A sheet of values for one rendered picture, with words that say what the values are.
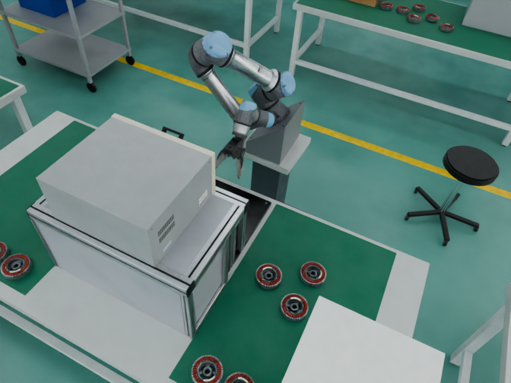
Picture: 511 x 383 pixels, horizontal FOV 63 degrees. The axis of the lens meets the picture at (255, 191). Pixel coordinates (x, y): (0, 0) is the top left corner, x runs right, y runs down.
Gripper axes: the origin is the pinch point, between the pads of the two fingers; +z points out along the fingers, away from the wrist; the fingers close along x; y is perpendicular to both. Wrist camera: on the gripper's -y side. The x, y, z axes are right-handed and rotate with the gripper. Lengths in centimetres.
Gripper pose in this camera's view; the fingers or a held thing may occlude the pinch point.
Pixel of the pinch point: (226, 174)
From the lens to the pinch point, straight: 195.8
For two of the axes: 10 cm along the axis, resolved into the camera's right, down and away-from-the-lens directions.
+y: 2.8, -1.1, 9.5
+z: -3.0, 9.3, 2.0
